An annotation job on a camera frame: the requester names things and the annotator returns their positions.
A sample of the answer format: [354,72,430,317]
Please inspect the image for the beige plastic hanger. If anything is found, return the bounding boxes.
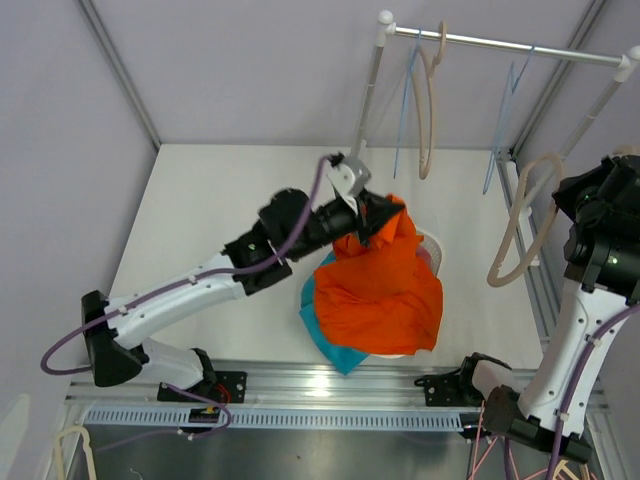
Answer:
[410,20,448,180]

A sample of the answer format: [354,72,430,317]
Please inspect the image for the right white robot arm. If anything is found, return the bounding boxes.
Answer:
[455,154,639,463]

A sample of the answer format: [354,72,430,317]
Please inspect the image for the white clothes rack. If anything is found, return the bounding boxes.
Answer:
[349,9,640,271]

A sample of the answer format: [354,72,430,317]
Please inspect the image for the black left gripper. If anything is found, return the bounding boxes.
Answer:
[287,188,404,262]

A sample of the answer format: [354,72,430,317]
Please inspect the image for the pink wire hangers on floor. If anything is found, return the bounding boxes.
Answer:
[466,402,519,480]

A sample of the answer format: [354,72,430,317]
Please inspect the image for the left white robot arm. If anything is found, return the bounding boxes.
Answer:
[81,189,403,401]

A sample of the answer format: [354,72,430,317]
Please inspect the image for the white slotted cable duct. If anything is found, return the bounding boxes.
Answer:
[85,406,463,432]

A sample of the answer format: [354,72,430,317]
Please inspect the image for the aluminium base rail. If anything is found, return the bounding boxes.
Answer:
[64,357,611,414]

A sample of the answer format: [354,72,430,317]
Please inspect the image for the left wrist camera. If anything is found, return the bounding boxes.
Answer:
[327,153,371,213]

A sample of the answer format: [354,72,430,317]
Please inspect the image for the white perforated plastic basket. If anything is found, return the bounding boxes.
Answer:
[370,226,445,360]

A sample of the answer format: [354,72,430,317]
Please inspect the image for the teal t shirt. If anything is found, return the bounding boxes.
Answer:
[299,274,369,376]

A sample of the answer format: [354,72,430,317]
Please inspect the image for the orange t shirt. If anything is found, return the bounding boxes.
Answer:
[313,194,444,355]

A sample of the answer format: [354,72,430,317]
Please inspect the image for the light blue wire hanger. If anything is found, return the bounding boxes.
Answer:
[482,43,537,195]
[393,35,421,179]

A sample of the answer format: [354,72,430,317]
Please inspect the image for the pink t shirt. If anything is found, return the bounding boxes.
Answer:
[416,244,432,267]

